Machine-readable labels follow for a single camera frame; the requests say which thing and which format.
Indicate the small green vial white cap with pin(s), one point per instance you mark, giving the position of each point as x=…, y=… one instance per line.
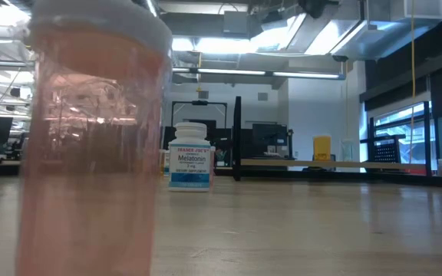
x=347, y=150

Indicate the black background monitor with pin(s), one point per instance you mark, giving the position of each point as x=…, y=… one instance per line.
x=269, y=134

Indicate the long ceiling light strip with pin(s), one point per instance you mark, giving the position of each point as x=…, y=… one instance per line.
x=228, y=71
x=305, y=74

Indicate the grey ceiling box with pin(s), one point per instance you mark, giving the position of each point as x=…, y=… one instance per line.
x=236, y=23

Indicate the small pink vial white cap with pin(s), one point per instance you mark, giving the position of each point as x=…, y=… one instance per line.
x=90, y=153

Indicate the black mesh panel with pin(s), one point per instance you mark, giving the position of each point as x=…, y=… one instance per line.
x=388, y=153

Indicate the black background gantry frame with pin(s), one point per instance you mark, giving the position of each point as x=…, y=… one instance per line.
x=200, y=102

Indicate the wooden shelf black frame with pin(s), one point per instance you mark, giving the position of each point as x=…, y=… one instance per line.
x=282, y=162

